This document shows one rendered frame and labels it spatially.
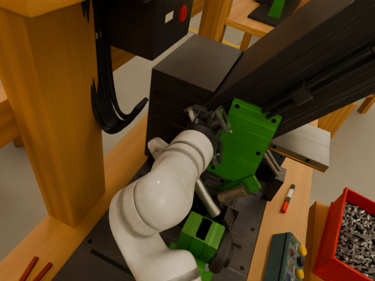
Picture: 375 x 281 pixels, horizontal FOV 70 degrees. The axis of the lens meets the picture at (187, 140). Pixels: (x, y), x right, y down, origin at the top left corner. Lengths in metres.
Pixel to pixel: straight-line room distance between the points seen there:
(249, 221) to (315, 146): 0.29
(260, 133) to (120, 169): 0.50
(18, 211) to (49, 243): 1.18
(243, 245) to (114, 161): 0.49
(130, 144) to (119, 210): 0.69
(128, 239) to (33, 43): 0.30
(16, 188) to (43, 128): 1.56
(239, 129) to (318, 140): 0.30
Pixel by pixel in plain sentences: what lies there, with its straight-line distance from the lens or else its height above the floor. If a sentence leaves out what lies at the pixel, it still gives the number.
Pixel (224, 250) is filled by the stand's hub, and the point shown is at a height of 1.16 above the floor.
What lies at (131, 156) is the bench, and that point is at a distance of 0.97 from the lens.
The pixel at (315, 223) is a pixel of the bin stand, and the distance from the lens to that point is 1.12.
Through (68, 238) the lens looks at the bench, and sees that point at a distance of 0.82.
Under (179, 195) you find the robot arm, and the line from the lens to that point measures 0.31.
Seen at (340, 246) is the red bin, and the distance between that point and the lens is 1.01.
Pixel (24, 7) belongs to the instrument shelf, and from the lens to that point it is 0.27.
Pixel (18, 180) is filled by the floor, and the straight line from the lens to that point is 2.13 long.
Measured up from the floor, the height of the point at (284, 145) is 1.13.
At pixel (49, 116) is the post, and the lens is 0.52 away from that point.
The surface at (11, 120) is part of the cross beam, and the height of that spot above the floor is 1.23.
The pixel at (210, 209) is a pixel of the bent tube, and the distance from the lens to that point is 0.72.
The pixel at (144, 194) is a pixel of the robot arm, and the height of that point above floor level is 1.35.
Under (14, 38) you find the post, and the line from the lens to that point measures 0.47.
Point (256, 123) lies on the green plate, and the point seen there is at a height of 1.24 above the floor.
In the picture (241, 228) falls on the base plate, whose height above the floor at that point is 0.90.
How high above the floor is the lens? 1.60
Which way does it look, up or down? 43 degrees down
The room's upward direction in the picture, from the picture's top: 13 degrees clockwise
